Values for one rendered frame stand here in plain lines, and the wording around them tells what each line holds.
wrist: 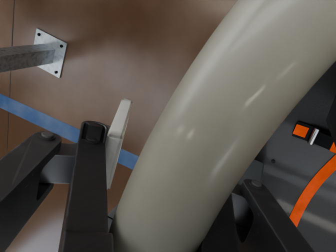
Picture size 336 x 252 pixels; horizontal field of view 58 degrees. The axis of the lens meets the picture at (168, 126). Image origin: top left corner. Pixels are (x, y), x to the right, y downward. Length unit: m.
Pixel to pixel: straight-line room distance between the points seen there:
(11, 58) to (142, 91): 0.61
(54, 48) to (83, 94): 0.28
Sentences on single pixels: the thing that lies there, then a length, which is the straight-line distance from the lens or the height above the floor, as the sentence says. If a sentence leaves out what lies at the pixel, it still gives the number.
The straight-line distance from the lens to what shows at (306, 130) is 1.39.
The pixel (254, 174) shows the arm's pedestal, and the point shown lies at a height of 0.16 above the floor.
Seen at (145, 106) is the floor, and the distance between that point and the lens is 1.54.
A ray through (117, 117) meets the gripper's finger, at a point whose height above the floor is 1.20.
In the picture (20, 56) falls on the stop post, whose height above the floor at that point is 0.24.
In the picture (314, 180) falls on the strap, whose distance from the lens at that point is 1.49.
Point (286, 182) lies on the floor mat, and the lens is 1.50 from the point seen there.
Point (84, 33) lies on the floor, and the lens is 1.65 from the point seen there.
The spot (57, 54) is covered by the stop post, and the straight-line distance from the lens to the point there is 1.76.
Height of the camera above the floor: 1.34
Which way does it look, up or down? 62 degrees down
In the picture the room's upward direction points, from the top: 131 degrees counter-clockwise
